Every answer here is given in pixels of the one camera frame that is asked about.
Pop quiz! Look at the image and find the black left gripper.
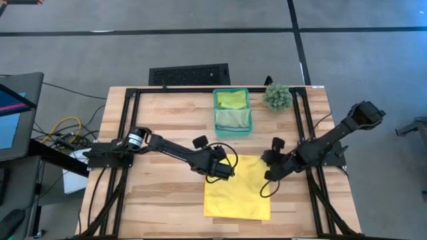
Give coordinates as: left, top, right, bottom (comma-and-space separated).
191, 135, 236, 181

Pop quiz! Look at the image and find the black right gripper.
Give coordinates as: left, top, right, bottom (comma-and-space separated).
261, 137, 303, 182

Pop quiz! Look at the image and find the pale green microfiber towel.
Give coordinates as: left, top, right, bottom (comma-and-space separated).
215, 108, 252, 131

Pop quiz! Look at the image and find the yellow microfiber towel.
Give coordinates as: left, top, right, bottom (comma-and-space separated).
203, 153, 272, 221

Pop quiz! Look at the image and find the lime green microfiber towel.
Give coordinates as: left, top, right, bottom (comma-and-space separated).
216, 89, 248, 110

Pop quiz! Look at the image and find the teal plastic bin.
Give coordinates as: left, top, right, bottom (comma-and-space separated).
212, 87, 254, 139

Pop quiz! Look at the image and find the green plant in grey pot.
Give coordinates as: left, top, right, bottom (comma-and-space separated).
262, 83, 294, 113

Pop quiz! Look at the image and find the black perforated box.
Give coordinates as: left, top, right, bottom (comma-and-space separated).
148, 63, 232, 87

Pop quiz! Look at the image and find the white box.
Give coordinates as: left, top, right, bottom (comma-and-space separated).
62, 149, 90, 195

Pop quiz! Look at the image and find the grey stand foot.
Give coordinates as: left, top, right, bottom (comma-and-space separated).
395, 116, 427, 138

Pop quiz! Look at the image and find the black desk beam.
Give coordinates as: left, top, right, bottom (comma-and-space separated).
27, 138, 91, 178

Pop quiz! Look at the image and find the grey-framed display screen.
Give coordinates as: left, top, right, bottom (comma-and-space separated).
0, 71, 45, 162

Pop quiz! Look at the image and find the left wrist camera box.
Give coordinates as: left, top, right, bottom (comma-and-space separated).
212, 160, 235, 180

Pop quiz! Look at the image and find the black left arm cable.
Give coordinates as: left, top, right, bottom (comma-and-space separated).
204, 142, 240, 185

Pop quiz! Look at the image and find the black aluminium table frame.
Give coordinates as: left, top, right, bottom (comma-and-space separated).
75, 86, 362, 239

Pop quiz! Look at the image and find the yellow floor cable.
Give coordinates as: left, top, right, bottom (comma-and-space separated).
40, 116, 83, 145

